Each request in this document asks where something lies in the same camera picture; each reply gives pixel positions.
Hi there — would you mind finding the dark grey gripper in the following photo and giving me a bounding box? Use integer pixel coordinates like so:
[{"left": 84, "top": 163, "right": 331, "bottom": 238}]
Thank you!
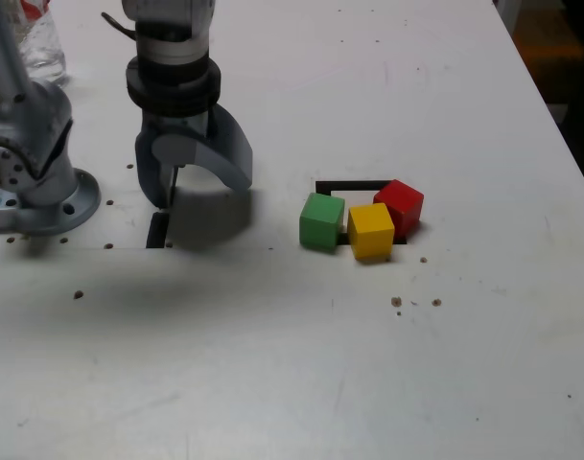
[{"left": 134, "top": 103, "right": 254, "bottom": 211}]

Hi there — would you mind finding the green cube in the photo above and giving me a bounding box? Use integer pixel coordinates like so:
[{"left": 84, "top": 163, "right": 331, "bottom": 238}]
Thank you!
[{"left": 298, "top": 192, "right": 346, "bottom": 253}]

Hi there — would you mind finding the yellow cube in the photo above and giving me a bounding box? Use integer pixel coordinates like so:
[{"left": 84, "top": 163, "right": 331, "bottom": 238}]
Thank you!
[{"left": 346, "top": 202, "right": 397, "bottom": 263}]

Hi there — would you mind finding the red cube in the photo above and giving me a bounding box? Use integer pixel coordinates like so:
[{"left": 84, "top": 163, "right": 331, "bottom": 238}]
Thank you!
[{"left": 372, "top": 178, "right": 426, "bottom": 238}]

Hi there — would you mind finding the black tape strip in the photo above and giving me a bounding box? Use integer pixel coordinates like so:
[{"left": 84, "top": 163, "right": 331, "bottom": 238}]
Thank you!
[{"left": 145, "top": 165, "right": 178, "bottom": 249}]

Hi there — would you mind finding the clear plastic bottle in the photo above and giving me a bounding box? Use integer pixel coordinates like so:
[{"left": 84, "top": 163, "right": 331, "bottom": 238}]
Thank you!
[{"left": 12, "top": 0, "right": 70, "bottom": 88}]

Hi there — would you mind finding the black cable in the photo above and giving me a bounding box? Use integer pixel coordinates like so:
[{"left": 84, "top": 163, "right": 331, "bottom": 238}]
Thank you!
[{"left": 101, "top": 11, "right": 140, "bottom": 40}]

